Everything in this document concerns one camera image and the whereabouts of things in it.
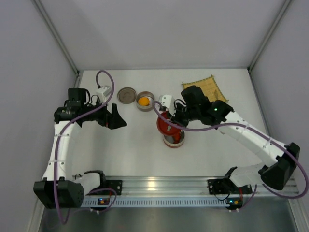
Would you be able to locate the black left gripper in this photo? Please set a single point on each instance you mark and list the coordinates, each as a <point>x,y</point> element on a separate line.
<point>109,118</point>

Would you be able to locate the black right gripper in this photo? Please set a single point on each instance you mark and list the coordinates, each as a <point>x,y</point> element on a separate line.
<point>180,119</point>

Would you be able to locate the red round lid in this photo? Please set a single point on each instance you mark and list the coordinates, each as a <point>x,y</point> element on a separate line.
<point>166,129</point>

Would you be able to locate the red chicken drumstick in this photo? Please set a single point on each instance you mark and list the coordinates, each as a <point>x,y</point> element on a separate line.
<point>177,137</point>

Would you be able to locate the grey round lid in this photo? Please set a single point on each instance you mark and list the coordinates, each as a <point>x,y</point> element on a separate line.
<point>126,95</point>

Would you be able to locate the red-banded steel bowl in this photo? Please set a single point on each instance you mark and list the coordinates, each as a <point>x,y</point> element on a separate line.
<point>168,140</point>

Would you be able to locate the orange round food ball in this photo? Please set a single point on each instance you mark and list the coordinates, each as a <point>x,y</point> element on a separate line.
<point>144,101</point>

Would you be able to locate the grey-banded steel bowl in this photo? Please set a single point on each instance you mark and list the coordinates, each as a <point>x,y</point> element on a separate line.
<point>151,98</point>

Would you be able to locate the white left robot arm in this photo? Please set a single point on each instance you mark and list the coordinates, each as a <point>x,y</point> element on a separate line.
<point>57,186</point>

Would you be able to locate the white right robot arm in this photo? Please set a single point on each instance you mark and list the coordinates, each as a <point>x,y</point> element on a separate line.
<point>277,159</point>

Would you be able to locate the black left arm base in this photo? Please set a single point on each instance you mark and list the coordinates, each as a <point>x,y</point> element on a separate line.
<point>114,184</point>

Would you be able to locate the bamboo mat tray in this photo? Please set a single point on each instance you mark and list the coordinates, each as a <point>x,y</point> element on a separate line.
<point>209,88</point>

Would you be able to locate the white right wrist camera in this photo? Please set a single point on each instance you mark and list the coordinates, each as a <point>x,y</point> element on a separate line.
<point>167,104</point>

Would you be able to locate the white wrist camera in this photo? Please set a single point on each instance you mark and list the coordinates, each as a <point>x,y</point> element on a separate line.
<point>167,104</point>
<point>103,93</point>

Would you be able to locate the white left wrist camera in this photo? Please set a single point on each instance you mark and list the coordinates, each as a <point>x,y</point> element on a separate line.
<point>103,93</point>

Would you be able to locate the aluminium front rail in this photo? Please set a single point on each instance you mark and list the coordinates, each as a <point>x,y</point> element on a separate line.
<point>143,186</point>

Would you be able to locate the slotted cable duct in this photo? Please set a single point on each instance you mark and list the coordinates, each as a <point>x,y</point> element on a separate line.
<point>103,202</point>

